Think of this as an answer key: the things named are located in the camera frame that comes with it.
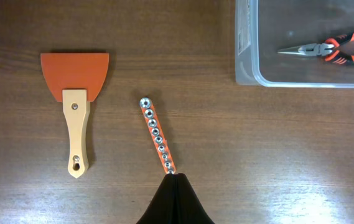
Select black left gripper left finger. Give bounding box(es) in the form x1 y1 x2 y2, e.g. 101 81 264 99
137 174 175 224

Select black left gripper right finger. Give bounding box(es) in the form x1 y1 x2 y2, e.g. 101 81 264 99
174 173 214 224

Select clear plastic container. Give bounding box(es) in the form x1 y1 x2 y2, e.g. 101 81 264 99
235 0 354 88

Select orange black needle-nose pliers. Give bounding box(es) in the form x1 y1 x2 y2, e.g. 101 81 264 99
277 32 354 65

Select orange socket rail strip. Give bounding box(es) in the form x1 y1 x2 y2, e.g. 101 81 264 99
139 97 176 174

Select orange scraper wooden handle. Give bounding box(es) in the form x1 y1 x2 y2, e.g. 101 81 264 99
40 52 110 179

